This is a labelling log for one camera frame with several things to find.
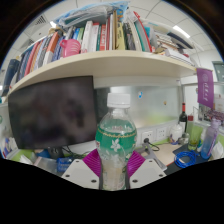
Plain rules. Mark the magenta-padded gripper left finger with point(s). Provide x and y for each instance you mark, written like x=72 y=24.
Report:
x=80 y=171

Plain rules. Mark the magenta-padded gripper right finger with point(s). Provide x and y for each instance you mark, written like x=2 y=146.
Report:
x=147 y=170

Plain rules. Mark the green-labelled clear drink bottle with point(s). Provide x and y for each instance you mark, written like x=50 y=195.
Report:
x=116 y=140

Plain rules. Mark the translucent purple water bottle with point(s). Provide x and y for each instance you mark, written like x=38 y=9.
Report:
x=210 y=140

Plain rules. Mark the blue tissue pack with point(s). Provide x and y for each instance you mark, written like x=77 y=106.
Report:
x=64 y=165

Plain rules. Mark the clear plastic box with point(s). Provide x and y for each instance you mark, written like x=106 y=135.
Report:
x=45 y=164

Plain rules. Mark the black desk mat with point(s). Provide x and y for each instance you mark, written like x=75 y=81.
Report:
x=203 y=161

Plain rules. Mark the dark wine bottle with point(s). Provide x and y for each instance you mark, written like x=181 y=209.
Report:
x=183 y=118

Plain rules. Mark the black computer monitor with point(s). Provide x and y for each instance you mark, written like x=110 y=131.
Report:
x=53 y=113

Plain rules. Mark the white paper tissue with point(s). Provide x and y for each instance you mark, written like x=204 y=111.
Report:
x=218 y=151

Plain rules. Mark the purple hanging banner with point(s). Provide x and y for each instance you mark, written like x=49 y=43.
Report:
x=205 y=88

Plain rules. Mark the beige shelf with books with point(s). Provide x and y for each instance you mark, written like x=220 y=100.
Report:
x=110 y=63

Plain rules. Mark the dark blue bag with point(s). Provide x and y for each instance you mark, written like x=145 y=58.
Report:
x=10 y=75

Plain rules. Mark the rectangular ceiling light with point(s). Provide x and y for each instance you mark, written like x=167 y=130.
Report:
x=52 y=24
x=181 y=31

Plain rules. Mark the white wall socket row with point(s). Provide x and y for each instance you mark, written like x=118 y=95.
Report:
x=161 y=133

